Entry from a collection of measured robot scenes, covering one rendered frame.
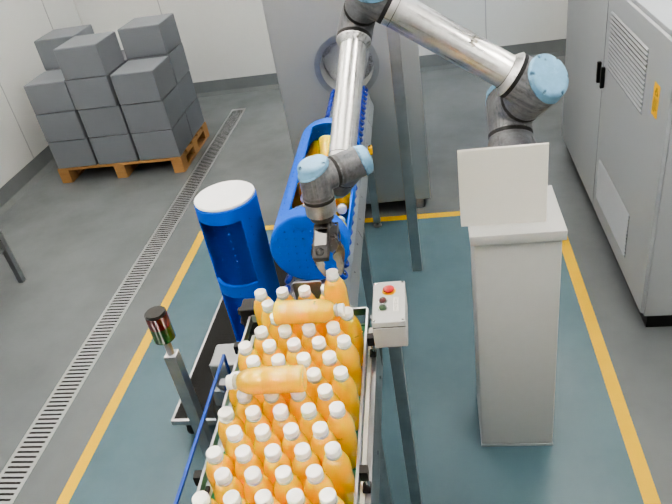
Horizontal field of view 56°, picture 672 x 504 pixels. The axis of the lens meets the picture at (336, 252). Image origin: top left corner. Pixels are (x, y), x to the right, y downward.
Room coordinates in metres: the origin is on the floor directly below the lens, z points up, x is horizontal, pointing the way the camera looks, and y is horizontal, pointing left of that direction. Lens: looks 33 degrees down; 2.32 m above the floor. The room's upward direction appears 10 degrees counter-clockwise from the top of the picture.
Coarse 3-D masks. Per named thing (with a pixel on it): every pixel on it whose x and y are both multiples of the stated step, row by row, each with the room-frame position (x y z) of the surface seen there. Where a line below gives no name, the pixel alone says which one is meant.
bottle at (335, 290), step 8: (328, 280) 1.58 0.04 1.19; (336, 280) 1.57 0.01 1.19; (328, 288) 1.57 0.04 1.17; (336, 288) 1.56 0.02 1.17; (344, 288) 1.57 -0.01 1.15; (328, 296) 1.56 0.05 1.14; (336, 296) 1.55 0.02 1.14; (344, 296) 1.56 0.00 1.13; (344, 304) 1.56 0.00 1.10; (336, 320) 1.56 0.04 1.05
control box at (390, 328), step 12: (396, 288) 1.60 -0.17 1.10; (396, 300) 1.53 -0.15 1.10; (372, 312) 1.50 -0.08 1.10; (384, 312) 1.49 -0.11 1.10; (396, 312) 1.48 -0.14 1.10; (372, 324) 1.45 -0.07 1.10; (384, 324) 1.44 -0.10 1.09; (396, 324) 1.44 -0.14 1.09; (384, 336) 1.45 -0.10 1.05; (396, 336) 1.44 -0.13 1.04
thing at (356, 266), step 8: (368, 112) 3.62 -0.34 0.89; (368, 120) 3.52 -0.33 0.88; (368, 128) 3.41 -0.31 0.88; (368, 136) 3.32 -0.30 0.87; (368, 144) 3.23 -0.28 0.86; (360, 192) 2.65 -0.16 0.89; (360, 200) 2.58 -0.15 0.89; (360, 208) 2.52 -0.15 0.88; (360, 216) 2.46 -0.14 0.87; (360, 224) 2.40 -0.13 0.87; (360, 232) 2.34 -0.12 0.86; (360, 240) 2.29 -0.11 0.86; (360, 248) 2.24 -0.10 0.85; (360, 256) 2.19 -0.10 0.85; (352, 264) 2.06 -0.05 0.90; (360, 264) 2.14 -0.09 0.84; (352, 272) 2.02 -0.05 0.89; (296, 280) 1.98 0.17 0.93; (352, 280) 1.97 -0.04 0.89; (352, 288) 1.93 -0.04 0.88; (352, 296) 1.89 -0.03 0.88; (352, 304) 1.85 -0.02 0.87
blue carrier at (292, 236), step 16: (320, 128) 2.78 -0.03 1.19; (304, 144) 2.57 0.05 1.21; (288, 192) 2.17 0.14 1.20; (352, 192) 2.24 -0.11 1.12; (288, 208) 2.02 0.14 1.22; (304, 208) 1.97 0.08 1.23; (352, 208) 2.15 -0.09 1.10; (288, 224) 1.93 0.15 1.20; (304, 224) 1.93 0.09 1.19; (336, 224) 1.91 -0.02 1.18; (272, 240) 1.95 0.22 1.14; (288, 240) 1.94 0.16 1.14; (304, 240) 1.93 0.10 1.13; (288, 256) 1.94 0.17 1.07; (304, 256) 1.93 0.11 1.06; (288, 272) 1.94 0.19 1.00; (304, 272) 1.93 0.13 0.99; (320, 272) 1.92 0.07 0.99
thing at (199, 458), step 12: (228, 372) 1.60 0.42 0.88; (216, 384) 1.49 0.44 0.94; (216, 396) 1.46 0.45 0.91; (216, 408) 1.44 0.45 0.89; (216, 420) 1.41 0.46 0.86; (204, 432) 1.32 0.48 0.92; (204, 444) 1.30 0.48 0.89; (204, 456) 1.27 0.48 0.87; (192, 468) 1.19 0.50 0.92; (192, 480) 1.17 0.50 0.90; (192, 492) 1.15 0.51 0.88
